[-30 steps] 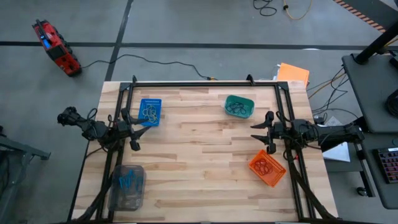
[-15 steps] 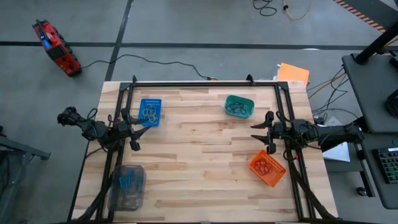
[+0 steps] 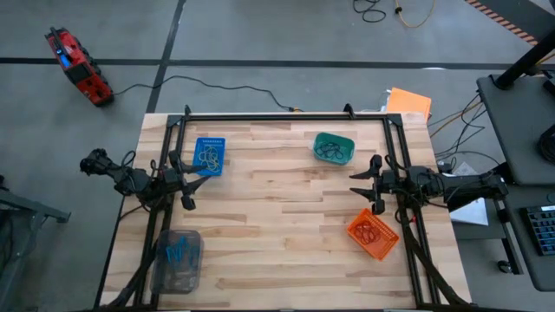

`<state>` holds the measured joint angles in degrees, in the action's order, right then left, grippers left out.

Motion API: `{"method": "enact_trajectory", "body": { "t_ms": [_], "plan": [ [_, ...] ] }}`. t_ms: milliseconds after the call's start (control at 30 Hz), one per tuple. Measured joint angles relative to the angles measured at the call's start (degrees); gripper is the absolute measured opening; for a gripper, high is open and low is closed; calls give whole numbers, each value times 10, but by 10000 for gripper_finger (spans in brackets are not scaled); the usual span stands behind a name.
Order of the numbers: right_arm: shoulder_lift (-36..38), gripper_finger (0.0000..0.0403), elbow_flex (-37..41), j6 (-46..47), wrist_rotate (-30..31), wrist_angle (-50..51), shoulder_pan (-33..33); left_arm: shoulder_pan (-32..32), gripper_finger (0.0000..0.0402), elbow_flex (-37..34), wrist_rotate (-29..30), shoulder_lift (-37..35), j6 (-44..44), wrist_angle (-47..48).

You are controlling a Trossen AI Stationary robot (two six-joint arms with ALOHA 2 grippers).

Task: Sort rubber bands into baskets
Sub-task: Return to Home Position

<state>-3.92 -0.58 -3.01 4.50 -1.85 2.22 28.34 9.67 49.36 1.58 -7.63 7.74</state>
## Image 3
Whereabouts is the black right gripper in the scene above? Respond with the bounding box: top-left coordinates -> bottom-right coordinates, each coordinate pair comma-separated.
348,153 -> 411,217

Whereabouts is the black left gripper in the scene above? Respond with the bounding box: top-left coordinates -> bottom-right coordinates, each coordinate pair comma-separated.
151,149 -> 212,212

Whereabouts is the long yellow rubber band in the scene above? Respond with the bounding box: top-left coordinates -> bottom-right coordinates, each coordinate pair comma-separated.
197,145 -> 222,173

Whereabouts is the long red rubber band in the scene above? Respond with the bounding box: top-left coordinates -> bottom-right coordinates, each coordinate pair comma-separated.
359,221 -> 383,246

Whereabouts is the long black rubber band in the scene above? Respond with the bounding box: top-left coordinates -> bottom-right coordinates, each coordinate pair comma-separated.
314,141 -> 347,160

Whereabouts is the teal plastic basket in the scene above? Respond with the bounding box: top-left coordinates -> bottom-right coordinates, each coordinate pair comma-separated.
312,132 -> 356,166

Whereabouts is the blue plastic basket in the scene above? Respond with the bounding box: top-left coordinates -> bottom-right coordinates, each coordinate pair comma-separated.
191,136 -> 227,178

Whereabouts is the orange plastic basket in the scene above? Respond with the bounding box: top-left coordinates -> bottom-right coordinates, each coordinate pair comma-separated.
346,207 -> 401,263

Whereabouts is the clear grey plastic bin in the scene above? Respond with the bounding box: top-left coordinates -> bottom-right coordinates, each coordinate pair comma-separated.
149,228 -> 206,295

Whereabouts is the white paper sheet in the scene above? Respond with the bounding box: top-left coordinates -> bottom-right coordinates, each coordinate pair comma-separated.
450,197 -> 490,227

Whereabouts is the black desk leg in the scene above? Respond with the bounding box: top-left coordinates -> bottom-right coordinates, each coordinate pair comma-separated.
493,197 -> 525,276

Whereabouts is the grey side desk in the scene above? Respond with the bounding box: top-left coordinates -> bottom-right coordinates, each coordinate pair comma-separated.
475,73 -> 555,292

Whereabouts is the grey metal stand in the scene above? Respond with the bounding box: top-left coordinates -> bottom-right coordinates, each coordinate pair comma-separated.
0,174 -> 72,312

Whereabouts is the black keyboard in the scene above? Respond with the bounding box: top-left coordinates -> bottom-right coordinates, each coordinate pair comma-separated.
521,203 -> 555,257

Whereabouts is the black round object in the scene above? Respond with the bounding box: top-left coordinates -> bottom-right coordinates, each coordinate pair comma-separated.
536,124 -> 555,165

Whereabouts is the black pole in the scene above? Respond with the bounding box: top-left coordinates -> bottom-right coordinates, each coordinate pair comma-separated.
495,39 -> 555,91

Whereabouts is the orange black striped strip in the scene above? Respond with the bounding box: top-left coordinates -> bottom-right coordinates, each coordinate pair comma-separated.
464,0 -> 539,47

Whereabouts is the black cable bundle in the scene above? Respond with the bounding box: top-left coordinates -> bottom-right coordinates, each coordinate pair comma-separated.
427,92 -> 489,159

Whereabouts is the black power cable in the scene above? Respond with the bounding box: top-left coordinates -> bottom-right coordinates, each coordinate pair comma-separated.
112,75 -> 304,113

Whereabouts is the black table frame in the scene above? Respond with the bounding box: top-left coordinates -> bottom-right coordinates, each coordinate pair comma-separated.
93,103 -> 472,312

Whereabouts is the yellow cable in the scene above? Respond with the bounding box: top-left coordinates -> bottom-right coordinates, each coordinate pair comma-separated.
393,0 -> 436,29

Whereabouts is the coiled black cable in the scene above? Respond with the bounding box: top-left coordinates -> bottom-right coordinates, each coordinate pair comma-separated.
352,0 -> 388,24

